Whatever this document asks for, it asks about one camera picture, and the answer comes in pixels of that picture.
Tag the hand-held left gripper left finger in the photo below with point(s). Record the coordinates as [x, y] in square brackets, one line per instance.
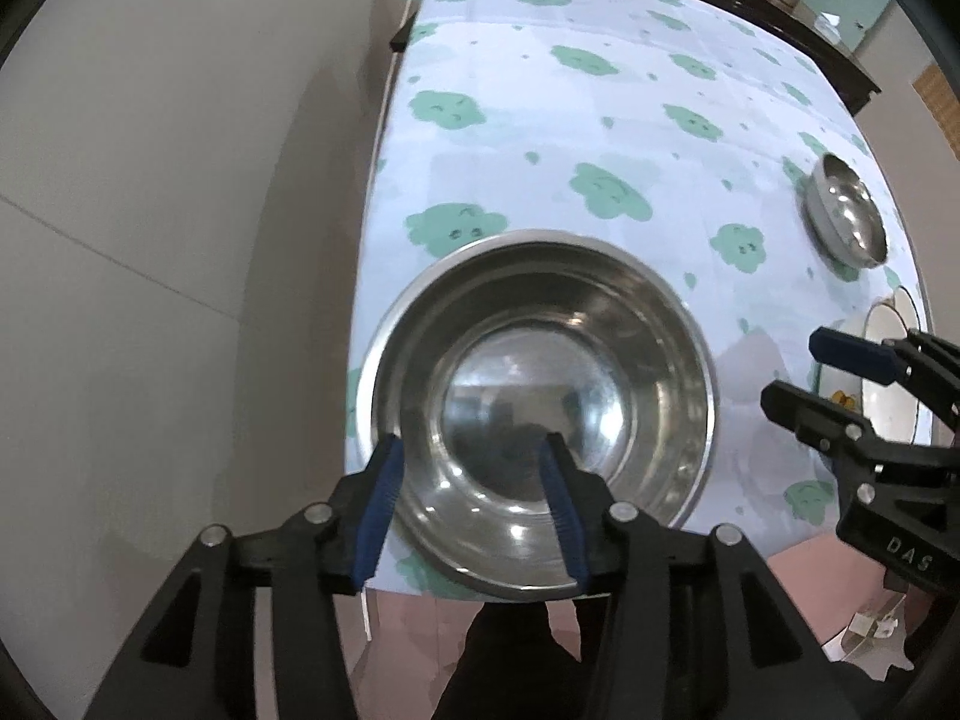
[379, 510]

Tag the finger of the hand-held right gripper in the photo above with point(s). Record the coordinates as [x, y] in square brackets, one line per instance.
[847, 352]
[810, 412]

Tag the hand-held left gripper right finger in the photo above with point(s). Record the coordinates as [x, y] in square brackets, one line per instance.
[564, 510]

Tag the large white enamel bowl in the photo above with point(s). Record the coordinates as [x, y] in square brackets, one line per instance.
[890, 411]

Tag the large stainless steel bowl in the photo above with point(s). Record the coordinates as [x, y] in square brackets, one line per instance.
[540, 390]
[487, 586]

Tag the small stainless steel bowl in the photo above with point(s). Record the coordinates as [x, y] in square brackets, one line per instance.
[844, 202]

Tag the person's dark clothing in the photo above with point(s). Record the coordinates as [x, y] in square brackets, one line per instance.
[502, 667]

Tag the bamboo window blind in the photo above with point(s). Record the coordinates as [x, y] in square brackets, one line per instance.
[941, 109]

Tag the dark wooden table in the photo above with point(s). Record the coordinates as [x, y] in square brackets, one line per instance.
[840, 52]

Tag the cloud print tablecloth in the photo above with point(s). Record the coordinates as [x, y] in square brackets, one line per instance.
[562, 112]

